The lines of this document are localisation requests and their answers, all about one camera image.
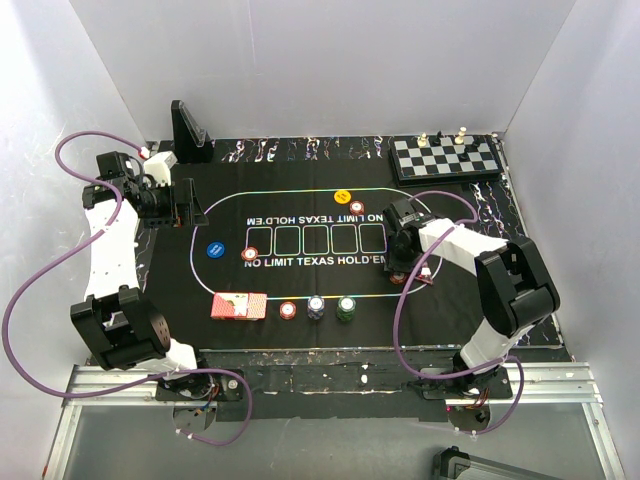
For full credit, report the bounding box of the green poker chip stack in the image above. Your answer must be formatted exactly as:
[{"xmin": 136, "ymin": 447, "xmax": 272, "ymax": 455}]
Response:
[{"xmin": 336, "ymin": 296, "xmax": 356, "ymax": 323}]

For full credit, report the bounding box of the black device bottom corner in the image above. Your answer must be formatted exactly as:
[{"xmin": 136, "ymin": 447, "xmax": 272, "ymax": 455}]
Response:
[{"xmin": 431, "ymin": 446, "xmax": 553, "ymax": 480}]

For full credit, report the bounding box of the black card shoe holder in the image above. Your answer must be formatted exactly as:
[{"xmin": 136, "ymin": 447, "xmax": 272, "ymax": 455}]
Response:
[{"xmin": 170, "ymin": 100, "xmax": 214, "ymax": 164}]

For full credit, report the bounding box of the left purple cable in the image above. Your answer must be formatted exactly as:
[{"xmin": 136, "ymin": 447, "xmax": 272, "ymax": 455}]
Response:
[{"xmin": 1, "ymin": 132, "xmax": 254, "ymax": 447}]

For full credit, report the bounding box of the red playing card deck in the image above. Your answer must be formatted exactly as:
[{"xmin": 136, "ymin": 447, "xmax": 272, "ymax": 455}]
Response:
[{"xmin": 210, "ymin": 292, "xmax": 268, "ymax": 321}]

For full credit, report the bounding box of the black poker table mat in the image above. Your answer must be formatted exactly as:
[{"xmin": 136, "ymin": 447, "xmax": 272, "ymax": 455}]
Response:
[{"xmin": 145, "ymin": 154, "xmax": 521, "ymax": 350}]

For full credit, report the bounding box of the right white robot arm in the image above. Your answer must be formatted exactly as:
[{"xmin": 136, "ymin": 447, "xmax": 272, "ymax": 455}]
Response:
[{"xmin": 383, "ymin": 199, "xmax": 560, "ymax": 398}]

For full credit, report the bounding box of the black white chess board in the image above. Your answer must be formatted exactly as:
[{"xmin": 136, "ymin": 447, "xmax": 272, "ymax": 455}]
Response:
[{"xmin": 389, "ymin": 134, "xmax": 504, "ymax": 187}]

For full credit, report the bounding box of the blue small blind button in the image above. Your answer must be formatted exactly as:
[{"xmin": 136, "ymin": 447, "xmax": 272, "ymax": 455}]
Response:
[{"xmin": 206, "ymin": 241, "xmax": 226, "ymax": 259}]

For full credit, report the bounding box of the blue poker chip stack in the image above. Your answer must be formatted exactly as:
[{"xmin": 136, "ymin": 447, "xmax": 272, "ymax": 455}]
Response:
[{"xmin": 307, "ymin": 295, "xmax": 325, "ymax": 320}]

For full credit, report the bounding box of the yellow big blind button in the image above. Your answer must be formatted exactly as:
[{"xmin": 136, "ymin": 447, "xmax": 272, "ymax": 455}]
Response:
[{"xmin": 333, "ymin": 190, "xmax": 352, "ymax": 205}]

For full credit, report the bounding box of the white chess piece tall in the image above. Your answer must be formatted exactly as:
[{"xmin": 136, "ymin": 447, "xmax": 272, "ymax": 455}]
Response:
[{"xmin": 455, "ymin": 127, "xmax": 467, "ymax": 145}]

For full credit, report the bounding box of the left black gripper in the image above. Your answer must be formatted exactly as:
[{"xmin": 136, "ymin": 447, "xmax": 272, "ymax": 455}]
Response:
[{"xmin": 138, "ymin": 179, "xmax": 208, "ymax": 229}]

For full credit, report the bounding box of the red poker chip stack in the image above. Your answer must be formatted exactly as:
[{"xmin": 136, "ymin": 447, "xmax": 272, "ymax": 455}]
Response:
[{"xmin": 279, "ymin": 301, "xmax": 297, "ymax": 320}]

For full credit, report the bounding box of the aluminium rail frame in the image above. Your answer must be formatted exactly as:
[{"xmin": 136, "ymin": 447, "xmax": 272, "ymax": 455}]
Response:
[{"xmin": 42, "ymin": 142, "xmax": 626, "ymax": 480}]

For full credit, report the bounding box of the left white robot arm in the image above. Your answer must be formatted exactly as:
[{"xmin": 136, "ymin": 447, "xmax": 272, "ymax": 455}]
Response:
[{"xmin": 70, "ymin": 151, "xmax": 215, "ymax": 400}]

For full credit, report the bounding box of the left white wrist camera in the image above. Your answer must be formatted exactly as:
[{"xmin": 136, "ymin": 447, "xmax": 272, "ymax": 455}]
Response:
[{"xmin": 143, "ymin": 151, "xmax": 177, "ymax": 187}]

